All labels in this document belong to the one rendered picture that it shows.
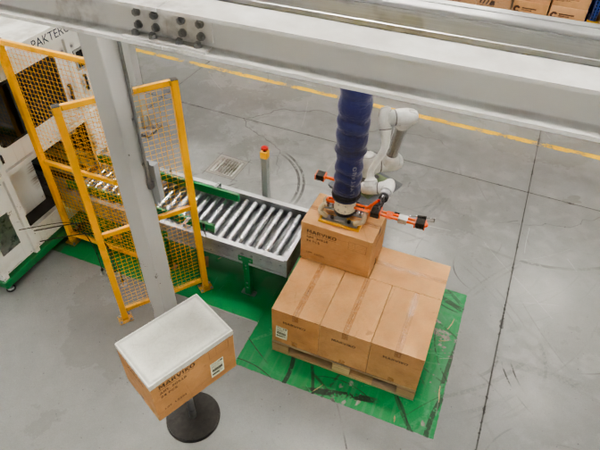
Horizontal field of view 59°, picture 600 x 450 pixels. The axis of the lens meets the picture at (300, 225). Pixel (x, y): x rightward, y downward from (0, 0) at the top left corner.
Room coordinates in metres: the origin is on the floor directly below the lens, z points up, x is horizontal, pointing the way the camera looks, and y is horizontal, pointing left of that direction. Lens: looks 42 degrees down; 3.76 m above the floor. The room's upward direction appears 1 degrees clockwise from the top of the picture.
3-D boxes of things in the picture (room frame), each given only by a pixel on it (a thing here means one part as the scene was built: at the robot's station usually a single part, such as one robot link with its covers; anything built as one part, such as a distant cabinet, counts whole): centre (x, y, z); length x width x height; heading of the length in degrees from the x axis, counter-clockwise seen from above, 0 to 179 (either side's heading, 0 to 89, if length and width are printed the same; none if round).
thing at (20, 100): (3.59, 1.79, 1.05); 1.17 x 0.10 x 2.10; 69
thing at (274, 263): (3.45, 1.19, 0.50); 2.31 x 0.05 x 0.19; 69
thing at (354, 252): (3.19, -0.36, 0.74); 0.60 x 0.40 x 0.40; 67
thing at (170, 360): (1.94, 0.76, 0.82); 0.60 x 0.40 x 0.40; 133
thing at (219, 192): (4.14, 1.31, 0.60); 1.60 x 0.10 x 0.09; 69
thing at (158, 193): (2.75, 1.01, 1.62); 0.20 x 0.05 x 0.30; 69
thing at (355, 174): (3.19, -0.35, 1.68); 0.22 x 0.22 x 1.04
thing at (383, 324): (2.80, -0.53, 0.34); 1.20 x 1.00 x 0.40; 69
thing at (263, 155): (4.01, 0.34, 0.50); 0.07 x 0.07 x 1.00; 69
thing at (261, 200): (4.06, 0.96, 0.50); 2.31 x 0.05 x 0.19; 69
